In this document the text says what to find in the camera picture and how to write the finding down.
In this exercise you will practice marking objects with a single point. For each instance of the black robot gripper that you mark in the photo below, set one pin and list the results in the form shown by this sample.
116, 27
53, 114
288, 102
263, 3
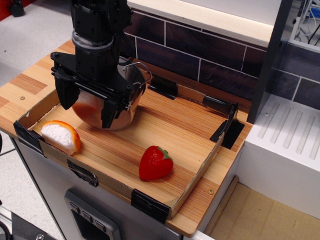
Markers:
93, 68

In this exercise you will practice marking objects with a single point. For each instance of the shiny metal pot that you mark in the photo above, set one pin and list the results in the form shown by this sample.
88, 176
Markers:
114, 113

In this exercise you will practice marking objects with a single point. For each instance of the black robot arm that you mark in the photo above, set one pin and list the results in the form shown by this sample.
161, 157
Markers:
97, 31

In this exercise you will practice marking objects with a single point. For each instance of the cardboard fence with black tape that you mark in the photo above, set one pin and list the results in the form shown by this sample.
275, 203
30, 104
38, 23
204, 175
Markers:
110, 159

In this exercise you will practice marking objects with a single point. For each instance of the toy orange slice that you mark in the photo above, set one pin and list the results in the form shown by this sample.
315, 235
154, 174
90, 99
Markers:
62, 136

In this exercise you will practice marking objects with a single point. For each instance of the red toy strawberry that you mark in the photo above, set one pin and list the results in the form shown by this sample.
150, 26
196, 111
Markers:
155, 163

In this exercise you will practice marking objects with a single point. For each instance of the grey toy kitchen cabinet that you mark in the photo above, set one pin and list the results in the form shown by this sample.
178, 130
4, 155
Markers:
85, 212

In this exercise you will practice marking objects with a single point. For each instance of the white upper shelf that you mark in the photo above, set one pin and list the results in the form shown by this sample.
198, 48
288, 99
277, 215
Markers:
235, 27

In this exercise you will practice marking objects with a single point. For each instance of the white toy sink drainer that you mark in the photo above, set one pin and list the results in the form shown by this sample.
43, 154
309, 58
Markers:
280, 157

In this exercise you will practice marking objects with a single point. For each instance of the dark grey vertical post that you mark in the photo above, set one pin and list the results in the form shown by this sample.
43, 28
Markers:
259, 97

